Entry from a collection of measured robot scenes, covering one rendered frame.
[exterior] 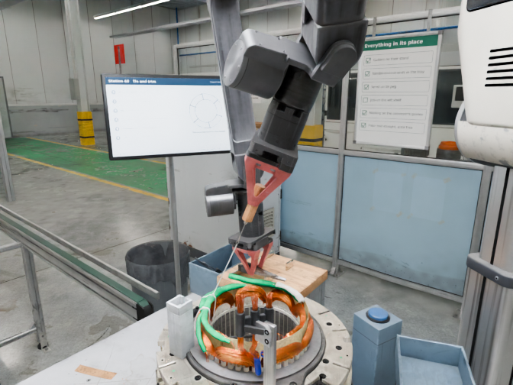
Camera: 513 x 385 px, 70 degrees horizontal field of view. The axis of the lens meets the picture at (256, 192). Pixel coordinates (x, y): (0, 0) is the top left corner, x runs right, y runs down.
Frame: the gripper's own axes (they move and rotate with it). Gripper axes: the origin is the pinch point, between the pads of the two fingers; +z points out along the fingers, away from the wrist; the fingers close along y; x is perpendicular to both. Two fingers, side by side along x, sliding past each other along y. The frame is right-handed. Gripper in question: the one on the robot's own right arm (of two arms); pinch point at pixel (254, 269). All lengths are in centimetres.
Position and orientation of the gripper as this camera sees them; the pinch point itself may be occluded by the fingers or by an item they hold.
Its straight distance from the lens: 88.8
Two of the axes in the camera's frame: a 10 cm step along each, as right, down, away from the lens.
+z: 0.6, 9.6, 2.6
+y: -5.9, 2.4, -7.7
